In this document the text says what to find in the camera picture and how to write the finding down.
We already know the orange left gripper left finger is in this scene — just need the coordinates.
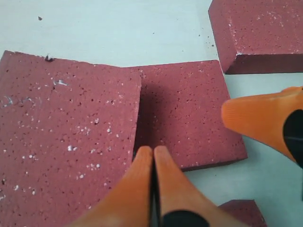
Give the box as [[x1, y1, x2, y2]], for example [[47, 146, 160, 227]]
[[71, 146, 153, 227]]

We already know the red brick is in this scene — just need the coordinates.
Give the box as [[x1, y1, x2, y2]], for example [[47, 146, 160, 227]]
[[0, 51, 142, 227], [219, 200, 267, 227], [134, 60, 248, 171]]

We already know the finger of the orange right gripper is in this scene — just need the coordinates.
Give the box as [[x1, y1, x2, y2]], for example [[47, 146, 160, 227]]
[[221, 87, 303, 167]]

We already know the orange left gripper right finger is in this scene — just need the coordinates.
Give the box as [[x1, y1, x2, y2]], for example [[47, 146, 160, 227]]
[[154, 146, 239, 227]]

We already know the back row left brick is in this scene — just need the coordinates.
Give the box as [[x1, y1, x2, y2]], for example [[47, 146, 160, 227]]
[[208, 0, 303, 74]]

